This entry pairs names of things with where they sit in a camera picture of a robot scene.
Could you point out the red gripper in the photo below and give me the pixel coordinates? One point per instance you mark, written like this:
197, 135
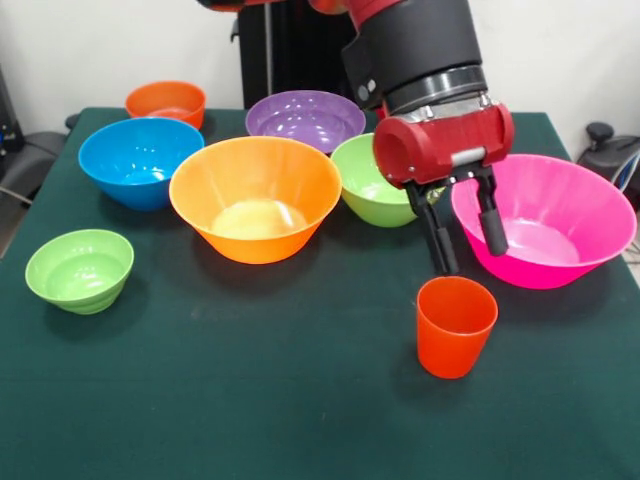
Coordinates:
445, 145

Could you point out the orange-red plastic cup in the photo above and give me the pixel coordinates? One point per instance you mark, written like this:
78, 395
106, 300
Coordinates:
450, 340

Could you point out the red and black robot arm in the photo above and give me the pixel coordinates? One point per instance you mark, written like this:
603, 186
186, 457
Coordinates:
415, 45

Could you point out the large pink bowl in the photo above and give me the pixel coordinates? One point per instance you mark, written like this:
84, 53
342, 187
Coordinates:
565, 225

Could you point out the medium green bowl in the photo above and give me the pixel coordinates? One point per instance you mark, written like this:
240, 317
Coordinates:
365, 195

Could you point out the purple bowl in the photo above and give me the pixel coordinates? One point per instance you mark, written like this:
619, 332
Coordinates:
300, 120

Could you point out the large orange bowl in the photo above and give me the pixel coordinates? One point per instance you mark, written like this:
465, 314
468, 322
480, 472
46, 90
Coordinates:
255, 225

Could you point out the dark green tablecloth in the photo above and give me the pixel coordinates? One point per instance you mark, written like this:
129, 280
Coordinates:
250, 400

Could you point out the small orange bowl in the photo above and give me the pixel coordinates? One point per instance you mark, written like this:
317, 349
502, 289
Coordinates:
165, 102

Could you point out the large blue bowl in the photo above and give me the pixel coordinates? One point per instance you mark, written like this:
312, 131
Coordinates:
135, 160

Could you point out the small green bowl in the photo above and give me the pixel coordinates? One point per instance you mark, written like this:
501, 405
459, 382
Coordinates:
75, 280

